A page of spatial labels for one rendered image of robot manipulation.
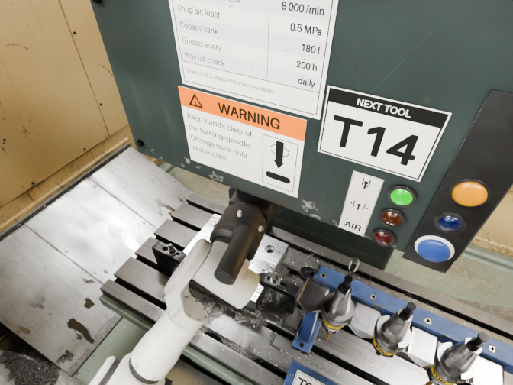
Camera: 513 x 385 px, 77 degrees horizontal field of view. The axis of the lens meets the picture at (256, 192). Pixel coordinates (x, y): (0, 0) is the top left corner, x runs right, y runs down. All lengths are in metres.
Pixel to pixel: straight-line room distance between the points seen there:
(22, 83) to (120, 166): 0.55
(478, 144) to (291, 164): 0.17
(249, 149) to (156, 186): 1.34
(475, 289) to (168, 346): 1.40
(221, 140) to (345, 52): 0.18
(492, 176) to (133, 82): 0.39
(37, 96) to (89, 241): 0.59
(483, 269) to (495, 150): 1.53
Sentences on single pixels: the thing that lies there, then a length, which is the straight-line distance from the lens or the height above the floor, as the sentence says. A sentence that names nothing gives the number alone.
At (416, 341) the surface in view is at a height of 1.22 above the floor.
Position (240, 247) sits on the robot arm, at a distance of 0.51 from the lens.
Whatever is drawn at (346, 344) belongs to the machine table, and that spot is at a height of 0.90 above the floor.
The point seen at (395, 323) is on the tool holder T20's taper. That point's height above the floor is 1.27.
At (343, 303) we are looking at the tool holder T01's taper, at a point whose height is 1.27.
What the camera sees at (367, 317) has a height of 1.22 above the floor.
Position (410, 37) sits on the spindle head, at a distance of 0.28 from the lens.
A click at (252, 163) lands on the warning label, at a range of 0.39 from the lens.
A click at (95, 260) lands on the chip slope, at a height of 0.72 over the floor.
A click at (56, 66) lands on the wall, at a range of 1.51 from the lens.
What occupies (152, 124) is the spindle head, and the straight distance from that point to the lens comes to 0.46.
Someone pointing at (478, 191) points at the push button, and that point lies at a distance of 0.32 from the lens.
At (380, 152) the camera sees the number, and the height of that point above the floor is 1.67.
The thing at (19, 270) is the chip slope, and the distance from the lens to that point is 1.54.
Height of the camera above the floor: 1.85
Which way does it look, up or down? 44 degrees down
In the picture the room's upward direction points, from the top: straight up
